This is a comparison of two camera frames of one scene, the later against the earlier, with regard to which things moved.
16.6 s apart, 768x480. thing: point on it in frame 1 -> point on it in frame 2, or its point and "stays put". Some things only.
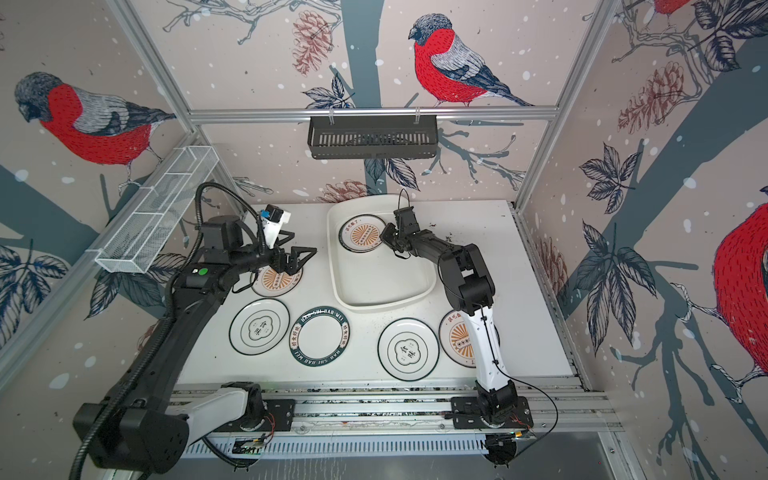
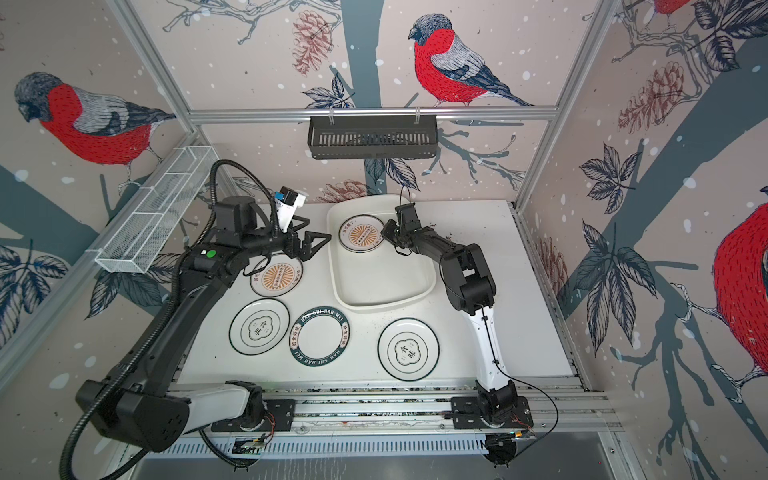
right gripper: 388,235 stays put
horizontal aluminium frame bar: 304,115 stays put
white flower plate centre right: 408,349 stays put
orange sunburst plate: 454,336 -> 360,233
